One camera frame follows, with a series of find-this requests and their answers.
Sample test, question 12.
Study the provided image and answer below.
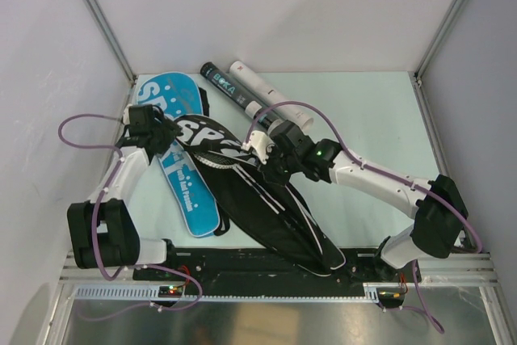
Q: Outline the black racket bag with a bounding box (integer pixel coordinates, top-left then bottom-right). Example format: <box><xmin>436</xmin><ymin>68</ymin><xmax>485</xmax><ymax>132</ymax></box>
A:
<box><xmin>174</xmin><ymin>114</ymin><xmax>347</xmax><ymax>276</ymax></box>

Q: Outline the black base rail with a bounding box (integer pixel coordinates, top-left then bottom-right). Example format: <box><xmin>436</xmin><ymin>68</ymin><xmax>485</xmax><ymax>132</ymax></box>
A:
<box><xmin>135</xmin><ymin>246</ymin><xmax>421</xmax><ymax>297</ymax></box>

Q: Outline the white shuttlecock tube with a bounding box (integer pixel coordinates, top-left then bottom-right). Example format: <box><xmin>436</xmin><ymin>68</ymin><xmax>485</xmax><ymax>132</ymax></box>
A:
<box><xmin>229</xmin><ymin>61</ymin><xmax>313</xmax><ymax>133</ymax></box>

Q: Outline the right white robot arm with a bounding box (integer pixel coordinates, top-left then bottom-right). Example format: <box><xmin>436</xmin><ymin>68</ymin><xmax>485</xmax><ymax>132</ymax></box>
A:
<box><xmin>246</xmin><ymin>121</ymin><xmax>468</xmax><ymax>281</ymax></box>

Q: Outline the black shuttlecock tube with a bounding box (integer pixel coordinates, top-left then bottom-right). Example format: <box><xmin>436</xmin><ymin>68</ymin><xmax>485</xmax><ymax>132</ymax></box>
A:
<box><xmin>200</xmin><ymin>62</ymin><xmax>284</xmax><ymax>131</ymax></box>

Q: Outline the white racket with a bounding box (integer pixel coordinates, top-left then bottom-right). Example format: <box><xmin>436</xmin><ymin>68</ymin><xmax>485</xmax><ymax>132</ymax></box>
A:
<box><xmin>191</xmin><ymin>151</ymin><xmax>259</xmax><ymax>169</ymax></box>

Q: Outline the left aluminium frame post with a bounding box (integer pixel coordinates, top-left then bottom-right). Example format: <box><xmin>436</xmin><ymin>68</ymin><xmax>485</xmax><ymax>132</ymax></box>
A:
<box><xmin>60</xmin><ymin>0</ymin><xmax>137</xmax><ymax>81</ymax></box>

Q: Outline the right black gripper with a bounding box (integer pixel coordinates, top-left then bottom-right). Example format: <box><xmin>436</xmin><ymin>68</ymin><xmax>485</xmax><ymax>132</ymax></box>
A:
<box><xmin>255</xmin><ymin>143</ymin><xmax>301</xmax><ymax>187</ymax></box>

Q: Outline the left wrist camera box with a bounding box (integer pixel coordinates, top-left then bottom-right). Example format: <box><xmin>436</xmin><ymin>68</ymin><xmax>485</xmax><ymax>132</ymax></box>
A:
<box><xmin>120</xmin><ymin>104</ymin><xmax>133</xmax><ymax>125</ymax></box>

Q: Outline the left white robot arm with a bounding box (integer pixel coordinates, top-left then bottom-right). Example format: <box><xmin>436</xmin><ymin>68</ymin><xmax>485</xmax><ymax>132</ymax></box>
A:
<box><xmin>58</xmin><ymin>104</ymin><xmax>182</xmax><ymax>280</ymax></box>

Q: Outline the blue racket bag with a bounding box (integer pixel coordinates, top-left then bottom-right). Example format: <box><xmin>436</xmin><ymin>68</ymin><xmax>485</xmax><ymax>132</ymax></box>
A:
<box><xmin>133</xmin><ymin>72</ymin><xmax>230</xmax><ymax>238</ymax></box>

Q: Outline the aluminium frame post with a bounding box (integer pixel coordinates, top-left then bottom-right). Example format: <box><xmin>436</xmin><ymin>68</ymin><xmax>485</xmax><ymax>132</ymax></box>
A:
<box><xmin>60</xmin><ymin>0</ymin><xmax>137</xmax><ymax>81</ymax></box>
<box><xmin>414</xmin><ymin>0</ymin><xmax>492</xmax><ymax>87</ymax></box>

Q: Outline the right aluminium frame post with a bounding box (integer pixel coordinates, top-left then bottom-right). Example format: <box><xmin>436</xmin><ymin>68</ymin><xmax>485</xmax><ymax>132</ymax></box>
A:
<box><xmin>414</xmin><ymin>0</ymin><xmax>492</xmax><ymax>87</ymax></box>

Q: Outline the grey cable duct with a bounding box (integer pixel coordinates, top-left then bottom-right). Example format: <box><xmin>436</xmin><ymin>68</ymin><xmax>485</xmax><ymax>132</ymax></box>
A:
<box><xmin>74</xmin><ymin>278</ymin><xmax>379</xmax><ymax>303</ymax></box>

